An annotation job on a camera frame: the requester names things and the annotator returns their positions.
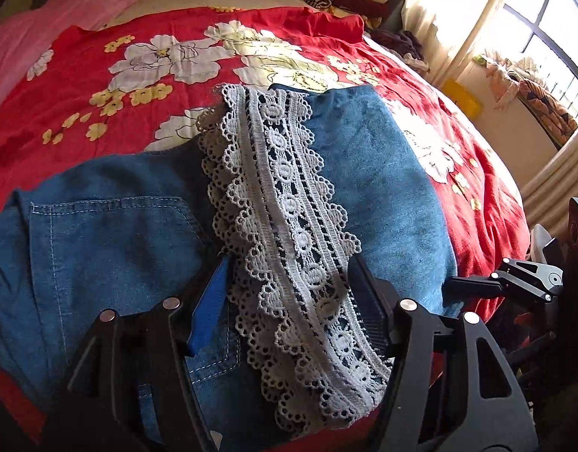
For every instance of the window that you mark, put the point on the window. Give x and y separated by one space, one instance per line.
552 23

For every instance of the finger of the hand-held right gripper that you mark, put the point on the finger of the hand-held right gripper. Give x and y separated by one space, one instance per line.
472 285

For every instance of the yellow box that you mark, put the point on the yellow box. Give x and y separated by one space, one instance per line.
463 96

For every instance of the dark purple clothes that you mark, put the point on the dark purple clothes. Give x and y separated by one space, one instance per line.
397 40

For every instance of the red floral blanket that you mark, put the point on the red floral blanket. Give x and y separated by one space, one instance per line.
279 23

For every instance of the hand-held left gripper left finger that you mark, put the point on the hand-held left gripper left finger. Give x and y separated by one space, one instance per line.
209 310

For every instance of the cream curtain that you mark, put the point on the cream curtain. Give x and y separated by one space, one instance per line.
557 179
449 9

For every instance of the patterned cloth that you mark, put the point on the patterned cloth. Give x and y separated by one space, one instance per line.
543 103

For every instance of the pink quilt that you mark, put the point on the pink quilt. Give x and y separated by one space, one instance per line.
34 42

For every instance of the blue denim lace-trimmed pants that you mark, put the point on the blue denim lace-trimmed pants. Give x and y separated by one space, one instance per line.
105 254

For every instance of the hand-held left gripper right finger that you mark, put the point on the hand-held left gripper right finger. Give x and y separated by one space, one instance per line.
371 301

